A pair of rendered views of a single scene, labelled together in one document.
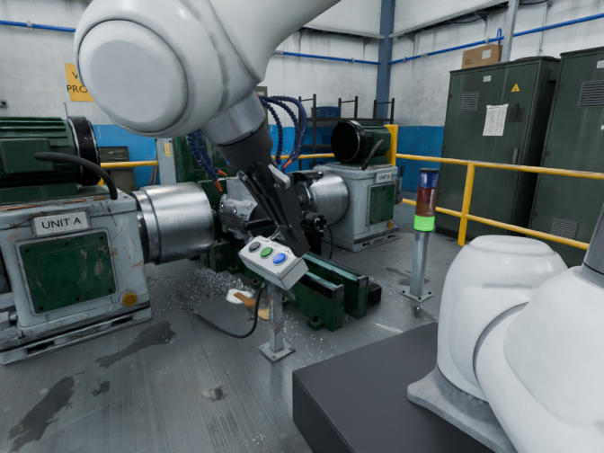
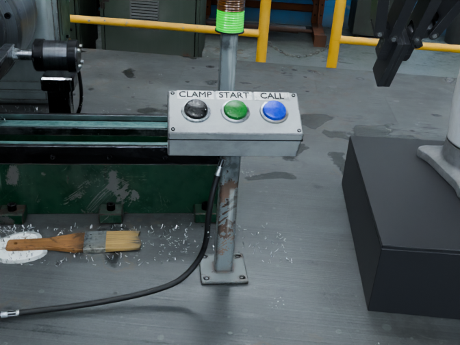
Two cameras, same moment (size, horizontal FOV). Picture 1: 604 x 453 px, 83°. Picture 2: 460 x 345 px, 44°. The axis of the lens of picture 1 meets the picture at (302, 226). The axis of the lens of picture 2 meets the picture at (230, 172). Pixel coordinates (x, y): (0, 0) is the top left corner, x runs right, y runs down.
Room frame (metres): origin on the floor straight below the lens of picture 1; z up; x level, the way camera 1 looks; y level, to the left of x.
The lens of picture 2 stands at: (0.38, 0.66, 1.33)
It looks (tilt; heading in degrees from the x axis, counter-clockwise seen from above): 28 degrees down; 301
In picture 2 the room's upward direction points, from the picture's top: 4 degrees clockwise
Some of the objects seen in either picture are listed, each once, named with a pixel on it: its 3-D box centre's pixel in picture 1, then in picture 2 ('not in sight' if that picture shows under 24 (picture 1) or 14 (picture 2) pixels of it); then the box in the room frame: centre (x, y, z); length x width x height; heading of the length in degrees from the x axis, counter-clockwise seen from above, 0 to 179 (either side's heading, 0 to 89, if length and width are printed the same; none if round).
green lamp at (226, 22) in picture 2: (423, 222); (230, 20); (1.03, -0.38, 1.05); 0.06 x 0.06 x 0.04
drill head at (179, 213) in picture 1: (155, 225); not in sight; (1.04, 0.46, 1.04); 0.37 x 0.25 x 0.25; 129
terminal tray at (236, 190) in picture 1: (245, 189); not in sight; (1.29, 0.22, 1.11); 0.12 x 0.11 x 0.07; 39
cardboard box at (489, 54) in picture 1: (484, 58); not in sight; (4.22, -2.06, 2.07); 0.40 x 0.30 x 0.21; 21
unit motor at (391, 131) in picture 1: (369, 166); not in sight; (1.64, -0.32, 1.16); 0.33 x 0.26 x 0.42; 129
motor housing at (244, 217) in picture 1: (252, 215); not in sight; (1.26, 0.19, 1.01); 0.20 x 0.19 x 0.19; 39
